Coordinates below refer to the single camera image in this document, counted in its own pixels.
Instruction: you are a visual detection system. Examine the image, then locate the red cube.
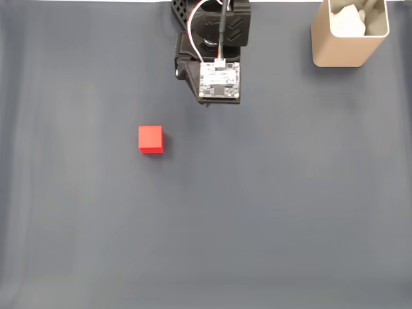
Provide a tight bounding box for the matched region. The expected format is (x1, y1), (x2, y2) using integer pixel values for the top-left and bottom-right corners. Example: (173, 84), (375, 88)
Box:
(138, 125), (165, 155)

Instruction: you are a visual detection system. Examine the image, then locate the beige rounded box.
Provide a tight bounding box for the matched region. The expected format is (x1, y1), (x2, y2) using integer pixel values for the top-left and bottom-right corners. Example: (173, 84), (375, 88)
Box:
(310, 0), (391, 68)

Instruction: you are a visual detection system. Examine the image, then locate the white crumpled tissue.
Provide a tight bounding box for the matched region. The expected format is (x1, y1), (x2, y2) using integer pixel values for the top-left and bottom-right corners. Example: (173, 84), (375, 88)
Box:
(330, 5), (368, 37)

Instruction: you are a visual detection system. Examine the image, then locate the dark grey table mat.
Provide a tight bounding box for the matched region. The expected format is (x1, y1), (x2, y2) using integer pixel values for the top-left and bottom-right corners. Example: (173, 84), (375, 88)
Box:
(0, 1), (412, 309)

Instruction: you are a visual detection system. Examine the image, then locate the black camera cable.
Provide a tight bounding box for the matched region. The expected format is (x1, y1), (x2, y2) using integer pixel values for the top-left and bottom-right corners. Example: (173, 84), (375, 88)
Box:
(217, 0), (231, 62)

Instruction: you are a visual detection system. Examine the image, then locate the camera circuit board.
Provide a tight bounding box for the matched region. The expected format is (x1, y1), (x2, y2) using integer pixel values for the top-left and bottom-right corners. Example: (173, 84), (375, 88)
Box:
(196, 61), (242, 105)

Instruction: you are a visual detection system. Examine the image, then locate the white red servo cable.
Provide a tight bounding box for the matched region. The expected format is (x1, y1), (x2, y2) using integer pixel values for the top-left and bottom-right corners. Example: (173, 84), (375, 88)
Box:
(187, 0), (223, 64)

